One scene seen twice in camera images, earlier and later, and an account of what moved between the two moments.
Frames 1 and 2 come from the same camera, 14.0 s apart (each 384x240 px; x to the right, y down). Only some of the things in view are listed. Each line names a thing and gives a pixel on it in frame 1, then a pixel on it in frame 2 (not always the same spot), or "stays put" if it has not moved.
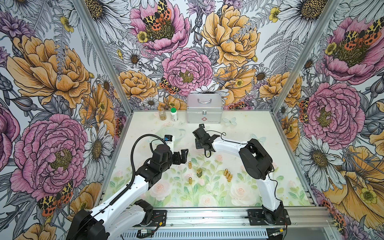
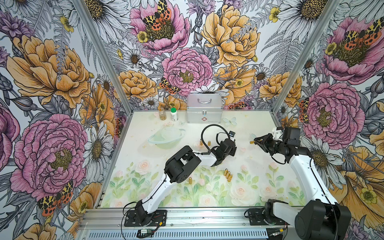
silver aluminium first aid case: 204,108 stays put
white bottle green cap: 174,114 stays put
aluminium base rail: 307,223 stays put
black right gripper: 197,146 -> 263,143
